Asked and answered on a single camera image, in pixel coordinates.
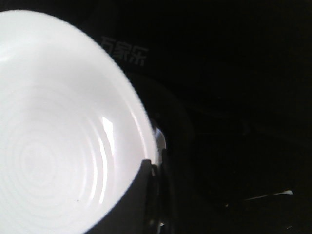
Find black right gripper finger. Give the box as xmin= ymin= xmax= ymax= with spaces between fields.
xmin=91 ymin=160 xmax=158 ymax=234

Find white round plate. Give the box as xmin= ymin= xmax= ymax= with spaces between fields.
xmin=0 ymin=10 xmax=159 ymax=234

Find black glass gas cooktop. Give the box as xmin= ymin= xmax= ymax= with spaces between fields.
xmin=78 ymin=0 xmax=312 ymax=234

